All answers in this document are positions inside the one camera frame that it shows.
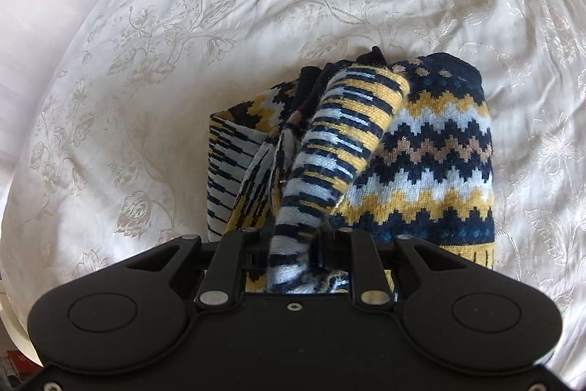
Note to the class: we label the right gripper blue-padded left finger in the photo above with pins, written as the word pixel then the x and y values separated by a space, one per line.
pixel 234 258

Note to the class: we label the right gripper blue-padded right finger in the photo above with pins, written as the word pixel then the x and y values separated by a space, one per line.
pixel 354 252

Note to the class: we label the navy yellow patterned knit sweater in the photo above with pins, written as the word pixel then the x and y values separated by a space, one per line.
pixel 385 148

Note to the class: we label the red object at floor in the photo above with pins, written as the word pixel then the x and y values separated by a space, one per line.
pixel 16 368

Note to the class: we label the white embroidered bedspread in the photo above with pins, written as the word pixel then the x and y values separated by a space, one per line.
pixel 115 160

